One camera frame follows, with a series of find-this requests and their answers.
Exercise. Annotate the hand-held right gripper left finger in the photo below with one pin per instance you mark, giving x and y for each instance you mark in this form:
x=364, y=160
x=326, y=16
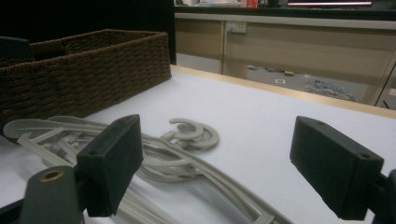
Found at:
x=109, y=161

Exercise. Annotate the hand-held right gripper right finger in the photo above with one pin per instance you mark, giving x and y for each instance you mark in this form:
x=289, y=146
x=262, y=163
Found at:
x=336, y=168

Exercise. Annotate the brown wicker basket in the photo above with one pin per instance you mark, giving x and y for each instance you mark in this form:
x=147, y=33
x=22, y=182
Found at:
x=93, y=74

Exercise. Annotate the grey plastic clothes hanger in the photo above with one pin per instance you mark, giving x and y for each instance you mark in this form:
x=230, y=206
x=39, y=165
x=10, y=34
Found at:
x=199, y=129
x=214, y=138

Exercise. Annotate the wooden shelf unit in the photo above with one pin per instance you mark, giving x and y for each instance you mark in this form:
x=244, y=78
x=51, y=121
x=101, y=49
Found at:
x=311, y=49

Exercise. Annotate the red box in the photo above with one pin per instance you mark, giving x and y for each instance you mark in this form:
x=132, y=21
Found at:
x=251, y=3

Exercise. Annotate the white wall socket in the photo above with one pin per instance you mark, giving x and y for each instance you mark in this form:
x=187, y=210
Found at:
x=236, y=27

